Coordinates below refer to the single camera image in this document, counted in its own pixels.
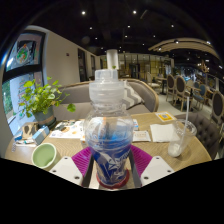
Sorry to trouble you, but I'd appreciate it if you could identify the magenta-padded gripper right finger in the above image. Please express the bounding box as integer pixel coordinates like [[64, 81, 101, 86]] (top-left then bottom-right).
[[128, 144, 175, 188]]

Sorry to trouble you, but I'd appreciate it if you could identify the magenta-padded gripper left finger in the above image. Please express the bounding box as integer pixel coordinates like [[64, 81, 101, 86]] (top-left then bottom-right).
[[49, 146, 96, 188]]

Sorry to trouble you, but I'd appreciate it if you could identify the clear blue-labelled water bottle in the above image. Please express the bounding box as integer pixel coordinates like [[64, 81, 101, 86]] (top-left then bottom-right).
[[83, 68, 135, 188]]

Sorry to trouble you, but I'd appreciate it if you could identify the light green mug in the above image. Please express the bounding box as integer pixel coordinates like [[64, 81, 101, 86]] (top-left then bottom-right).
[[30, 142, 58, 171]]

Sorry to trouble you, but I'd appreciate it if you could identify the white paper napkin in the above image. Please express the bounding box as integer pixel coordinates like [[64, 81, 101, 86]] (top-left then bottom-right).
[[149, 123, 181, 144]]

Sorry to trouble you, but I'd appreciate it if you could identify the clear plastic cup with straw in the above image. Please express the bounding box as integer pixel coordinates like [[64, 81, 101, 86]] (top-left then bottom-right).
[[167, 96, 198, 158]]

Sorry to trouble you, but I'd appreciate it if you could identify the small teal box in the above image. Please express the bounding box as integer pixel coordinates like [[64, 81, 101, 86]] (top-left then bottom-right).
[[32, 124, 51, 146]]

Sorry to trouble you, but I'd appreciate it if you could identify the white green tube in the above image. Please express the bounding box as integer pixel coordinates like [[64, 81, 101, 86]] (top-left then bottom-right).
[[14, 139, 36, 148]]

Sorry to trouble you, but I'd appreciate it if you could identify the yellow square table sign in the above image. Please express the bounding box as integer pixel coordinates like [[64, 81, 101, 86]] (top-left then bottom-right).
[[154, 110, 178, 123]]

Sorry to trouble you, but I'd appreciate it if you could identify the dark grey tufted chair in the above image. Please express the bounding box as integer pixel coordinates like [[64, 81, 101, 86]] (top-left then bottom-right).
[[174, 111, 223, 160]]

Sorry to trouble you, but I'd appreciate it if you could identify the grey curved sofa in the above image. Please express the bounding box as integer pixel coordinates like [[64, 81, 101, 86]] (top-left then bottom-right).
[[53, 78, 160, 122]]

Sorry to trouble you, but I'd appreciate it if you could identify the green potted plant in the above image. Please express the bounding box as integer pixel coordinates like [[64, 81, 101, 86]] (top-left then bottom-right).
[[18, 76, 77, 128]]

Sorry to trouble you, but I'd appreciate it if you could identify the group of dining chairs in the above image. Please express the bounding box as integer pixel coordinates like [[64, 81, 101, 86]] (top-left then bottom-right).
[[144, 71, 224, 134]]

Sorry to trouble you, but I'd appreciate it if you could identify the window with festive decals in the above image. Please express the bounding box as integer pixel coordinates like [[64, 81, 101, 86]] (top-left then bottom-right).
[[1, 30, 46, 134]]

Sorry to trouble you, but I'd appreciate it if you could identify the white round column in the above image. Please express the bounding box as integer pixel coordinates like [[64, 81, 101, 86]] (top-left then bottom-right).
[[105, 49, 120, 71]]

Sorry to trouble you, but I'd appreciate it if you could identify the group of ceiling lights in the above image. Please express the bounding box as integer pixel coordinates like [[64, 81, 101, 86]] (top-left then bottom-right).
[[79, 8, 214, 48]]

